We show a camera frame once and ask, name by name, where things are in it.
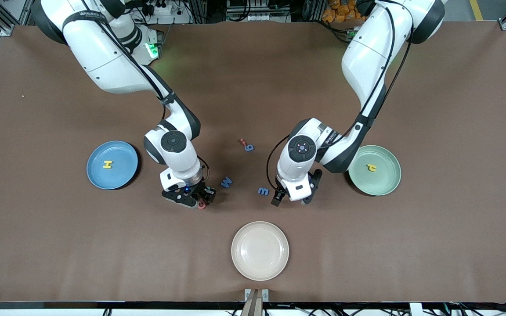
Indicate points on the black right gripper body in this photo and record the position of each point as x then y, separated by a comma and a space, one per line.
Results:
202, 190

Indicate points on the red foam letter Q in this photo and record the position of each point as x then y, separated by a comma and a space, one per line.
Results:
202, 206

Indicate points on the blue foam letter m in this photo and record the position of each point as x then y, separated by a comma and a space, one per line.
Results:
263, 191

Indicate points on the blue foam letter W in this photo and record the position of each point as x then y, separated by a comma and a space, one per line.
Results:
226, 182

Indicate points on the yellow foam letter r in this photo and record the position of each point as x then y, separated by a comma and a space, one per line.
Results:
371, 167

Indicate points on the blue foam letter g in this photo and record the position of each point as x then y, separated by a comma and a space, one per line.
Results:
250, 148

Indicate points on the yellow foam letter H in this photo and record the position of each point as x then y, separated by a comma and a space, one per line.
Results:
107, 165

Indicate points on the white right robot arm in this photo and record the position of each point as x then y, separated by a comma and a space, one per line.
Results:
103, 57

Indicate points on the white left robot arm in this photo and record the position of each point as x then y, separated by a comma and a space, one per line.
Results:
367, 57

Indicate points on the cream plate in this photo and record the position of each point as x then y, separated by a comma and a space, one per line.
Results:
260, 250

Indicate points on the blue plate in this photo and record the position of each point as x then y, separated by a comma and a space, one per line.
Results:
121, 175

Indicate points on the green plate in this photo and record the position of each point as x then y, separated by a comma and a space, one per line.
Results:
380, 182

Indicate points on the small white block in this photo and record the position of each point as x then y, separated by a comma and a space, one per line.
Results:
416, 309

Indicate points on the orange netted bags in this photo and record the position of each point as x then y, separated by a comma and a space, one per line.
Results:
341, 11

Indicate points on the white power strip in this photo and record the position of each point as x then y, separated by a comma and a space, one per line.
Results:
160, 8

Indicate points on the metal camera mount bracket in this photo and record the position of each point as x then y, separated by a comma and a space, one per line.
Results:
256, 298

